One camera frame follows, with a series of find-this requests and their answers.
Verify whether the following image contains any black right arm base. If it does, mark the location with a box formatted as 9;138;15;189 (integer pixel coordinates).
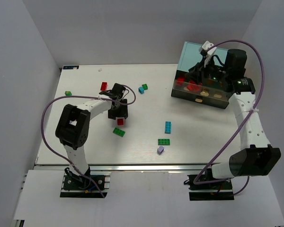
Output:
183;175;234;201

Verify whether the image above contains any small red square lego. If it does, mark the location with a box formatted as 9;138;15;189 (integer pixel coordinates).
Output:
117;118;124;126

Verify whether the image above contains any green flat lego plate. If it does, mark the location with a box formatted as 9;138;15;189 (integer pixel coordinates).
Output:
113;128;125;137

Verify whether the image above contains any clear open drawer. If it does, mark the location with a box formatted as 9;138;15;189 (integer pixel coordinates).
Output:
171;80;232;109

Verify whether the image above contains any green long lego brick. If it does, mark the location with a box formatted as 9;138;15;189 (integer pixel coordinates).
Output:
158;139;170;146

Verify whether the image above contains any small green lego brick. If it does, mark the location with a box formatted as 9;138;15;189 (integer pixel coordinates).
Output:
142;84;148;90

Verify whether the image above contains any large red lego brick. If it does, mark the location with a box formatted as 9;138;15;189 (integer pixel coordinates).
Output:
100;82;108;91

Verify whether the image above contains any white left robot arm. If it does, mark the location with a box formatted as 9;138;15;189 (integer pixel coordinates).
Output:
55;99;128;176

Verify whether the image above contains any teal drawer organizer box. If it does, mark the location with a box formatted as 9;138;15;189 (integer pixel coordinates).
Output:
171;42;245;110

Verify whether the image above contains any small cyan lego brick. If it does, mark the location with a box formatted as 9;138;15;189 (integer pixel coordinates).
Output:
138;87;144;94

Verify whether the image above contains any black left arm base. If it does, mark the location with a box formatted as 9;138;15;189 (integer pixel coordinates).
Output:
60;167;110;199

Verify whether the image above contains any red rounded lego brick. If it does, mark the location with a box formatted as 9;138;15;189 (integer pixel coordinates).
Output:
186;80;201;93

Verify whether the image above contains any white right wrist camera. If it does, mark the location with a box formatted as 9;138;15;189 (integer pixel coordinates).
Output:
199;41;217;68

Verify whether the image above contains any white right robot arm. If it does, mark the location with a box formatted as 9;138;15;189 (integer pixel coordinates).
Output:
194;49;281;185

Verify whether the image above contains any long cyan lego brick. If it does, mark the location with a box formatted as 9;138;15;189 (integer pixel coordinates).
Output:
164;121;171;134

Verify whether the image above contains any lilac lego piece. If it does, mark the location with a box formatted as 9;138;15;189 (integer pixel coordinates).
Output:
157;146;164;154

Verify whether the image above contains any dark corner label sticker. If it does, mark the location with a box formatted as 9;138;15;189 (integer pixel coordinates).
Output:
62;65;79;70

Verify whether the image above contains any green yellow lego cube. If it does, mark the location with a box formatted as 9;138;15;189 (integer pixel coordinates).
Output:
64;91;72;96

